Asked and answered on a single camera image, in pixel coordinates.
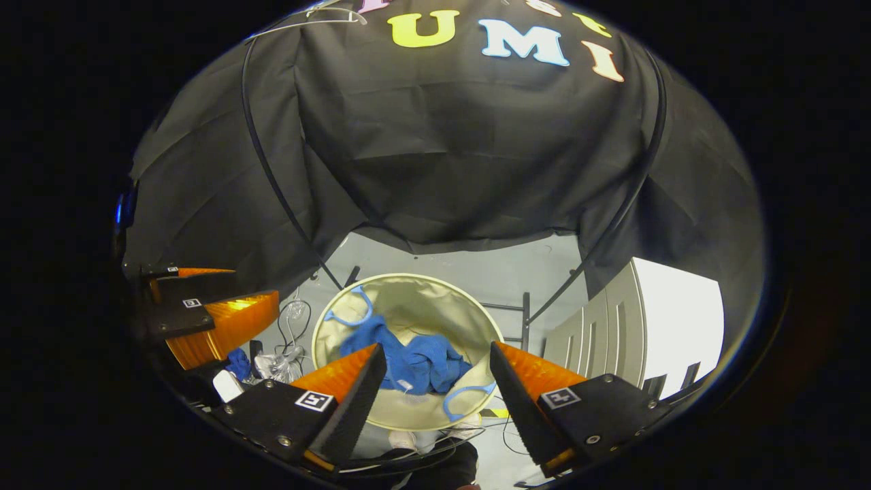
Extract white ribbed cabinet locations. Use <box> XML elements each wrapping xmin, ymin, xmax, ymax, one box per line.
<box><xmin>542</xmin><ymin>257</ymin><xmax>725</xmax><ymax>392</ymax></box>

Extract white plastic hanger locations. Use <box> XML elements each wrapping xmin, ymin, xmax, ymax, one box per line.
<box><xmin>248</xmin><ymin>3</ymin><xmax>368</xmax><ymax>40</ymax></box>

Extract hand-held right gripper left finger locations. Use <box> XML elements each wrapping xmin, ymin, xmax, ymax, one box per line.
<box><xmin>211</xmin><ymin>342</ymin><xmax>389</xmax><ymax>470</ymax></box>

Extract black backdrop cloth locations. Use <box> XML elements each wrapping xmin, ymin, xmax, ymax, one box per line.
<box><xmin>122</xmin><ymin>0</ymin><xmax>766</xmax><ymax>355</ymax></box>

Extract blue corduroy jacket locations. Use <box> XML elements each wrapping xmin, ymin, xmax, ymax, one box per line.
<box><xmin>338</xmin><ymin>314</ymin><xmax>474</xmax><ymax>397</ymax></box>

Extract black clothes rack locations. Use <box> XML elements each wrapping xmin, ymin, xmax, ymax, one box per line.
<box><xmin>240</xmin><ymin>34</ymin><xmax>669</xmax><ymax>355</ymax></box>

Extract person's dark trousers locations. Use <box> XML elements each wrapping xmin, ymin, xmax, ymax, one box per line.
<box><xmin>381</xmin><ymin>441</ymin><xmax>480</xmax><ymax>490</ymax></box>

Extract beige laundry hamper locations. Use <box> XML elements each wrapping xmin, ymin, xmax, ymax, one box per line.
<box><xmin>312</xmin><ymin>273</ymin><xmax>506</xmax><ymax>432</ymax></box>

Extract black floor cable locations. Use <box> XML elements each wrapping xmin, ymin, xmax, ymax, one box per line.
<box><xmin>276</xmin><ymin>296</ymin><xmax>314</xmax><ymax>358</ymax></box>

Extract person's white shoe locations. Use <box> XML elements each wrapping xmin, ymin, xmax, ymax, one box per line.
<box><xmin>446</xmin><ymin>412</ymin><xmax>485</xmax><ymax>440</ymax></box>
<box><xmin>388</xmin><ymin>429</ymin><xmax>436</xmax><ymax>453</ymax></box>

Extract clear plastic bag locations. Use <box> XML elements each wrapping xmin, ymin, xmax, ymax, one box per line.
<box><xmin>253</xmin><ymin>344</ymin><xmax>305</xmax><ymax>383</ymax></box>

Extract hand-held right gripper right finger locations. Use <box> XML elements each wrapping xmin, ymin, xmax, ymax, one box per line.
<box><xmin>489</xmin><ymin>340</ymin><xmax>674</xmax><ymax>477</ymax></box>

